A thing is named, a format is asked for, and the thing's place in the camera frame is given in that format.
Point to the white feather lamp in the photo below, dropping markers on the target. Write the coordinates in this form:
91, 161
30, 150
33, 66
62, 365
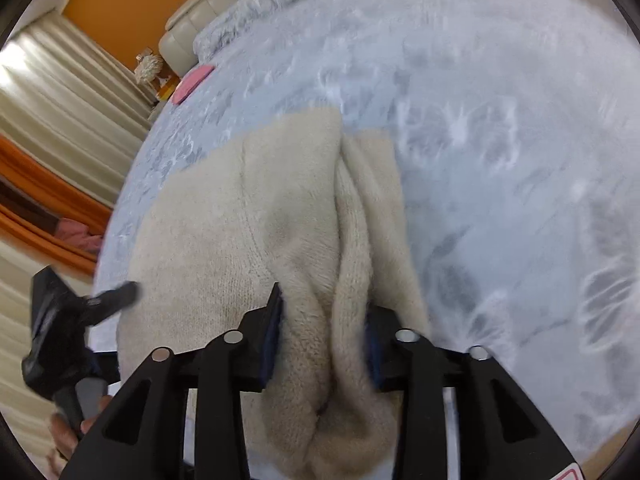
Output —
149, 66

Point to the beige padded headboard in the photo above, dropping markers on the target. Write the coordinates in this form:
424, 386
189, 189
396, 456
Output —
187, 35

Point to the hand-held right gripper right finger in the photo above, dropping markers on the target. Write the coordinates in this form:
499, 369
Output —
374, 360

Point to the orange curtain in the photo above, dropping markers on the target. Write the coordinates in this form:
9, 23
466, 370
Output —
45, 185

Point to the bed with butterfly sheet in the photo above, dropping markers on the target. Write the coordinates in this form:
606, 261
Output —
500, 110

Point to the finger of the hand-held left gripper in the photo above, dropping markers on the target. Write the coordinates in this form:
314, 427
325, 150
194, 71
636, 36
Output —
112, 299

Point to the grey butterfly print pillow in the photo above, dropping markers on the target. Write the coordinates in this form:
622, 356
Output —
225, 32

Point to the pink cloth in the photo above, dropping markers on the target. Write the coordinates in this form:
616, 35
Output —
80, 235

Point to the person's left hand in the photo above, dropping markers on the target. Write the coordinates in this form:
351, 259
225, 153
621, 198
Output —
67, 435

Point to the beige sweater with black hearts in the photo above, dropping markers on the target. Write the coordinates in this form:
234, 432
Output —
210, 240

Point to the pink pouch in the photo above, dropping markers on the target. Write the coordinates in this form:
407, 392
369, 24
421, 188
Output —
192, 84

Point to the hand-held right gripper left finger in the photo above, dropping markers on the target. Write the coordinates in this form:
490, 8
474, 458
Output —
267, 347

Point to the beige pleated curtain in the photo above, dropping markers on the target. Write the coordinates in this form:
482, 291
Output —
65, 100

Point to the yellow box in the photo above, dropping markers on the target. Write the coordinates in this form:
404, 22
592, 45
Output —
167, 91

